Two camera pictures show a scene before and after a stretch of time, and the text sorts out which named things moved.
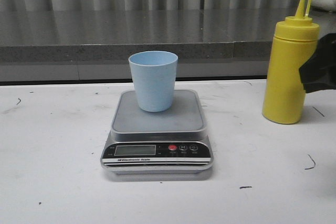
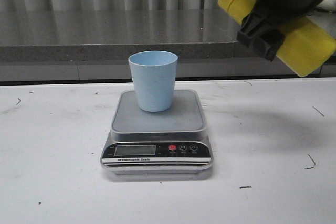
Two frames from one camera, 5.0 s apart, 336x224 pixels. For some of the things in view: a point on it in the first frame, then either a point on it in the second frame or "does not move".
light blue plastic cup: (154, 73) does not move
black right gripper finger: (318, 73) -> (260, 35)
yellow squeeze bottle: (295, 41) -> (305, 46)
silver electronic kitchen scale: (174, 141) does not move
